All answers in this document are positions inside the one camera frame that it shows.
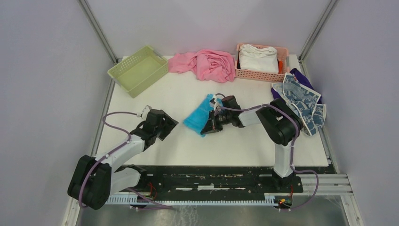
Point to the pink towel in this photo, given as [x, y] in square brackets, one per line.
[206, 64]

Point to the purple cloth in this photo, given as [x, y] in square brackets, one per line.
[300, 78]

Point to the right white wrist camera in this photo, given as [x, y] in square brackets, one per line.
[214, 103]

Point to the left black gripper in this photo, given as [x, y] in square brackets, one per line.
[170, 124]

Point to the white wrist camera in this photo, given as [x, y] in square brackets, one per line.
[214, 103]
[145, 111]

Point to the pink plastic basket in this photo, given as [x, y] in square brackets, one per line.
[282, 55]

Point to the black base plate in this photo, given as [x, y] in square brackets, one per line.
[196, 183]

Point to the blue towel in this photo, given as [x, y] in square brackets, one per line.
[197, 120]

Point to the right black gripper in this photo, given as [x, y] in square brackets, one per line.
[211, 126]

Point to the white cable duct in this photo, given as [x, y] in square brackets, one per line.
[132, 199]

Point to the white folded towel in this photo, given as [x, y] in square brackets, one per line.
[258, 59]

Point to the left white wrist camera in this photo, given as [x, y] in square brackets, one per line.
[145, 111]

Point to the orange item in basket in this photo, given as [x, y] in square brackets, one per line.
[280, 66]

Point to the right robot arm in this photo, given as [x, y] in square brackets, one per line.
[280, 122]

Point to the green plastic basket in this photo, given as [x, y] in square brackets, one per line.
[139, 71]

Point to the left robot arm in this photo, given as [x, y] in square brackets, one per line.
[98, 177]

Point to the blue white patterned cloth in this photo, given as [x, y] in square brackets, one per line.
[313, 116]

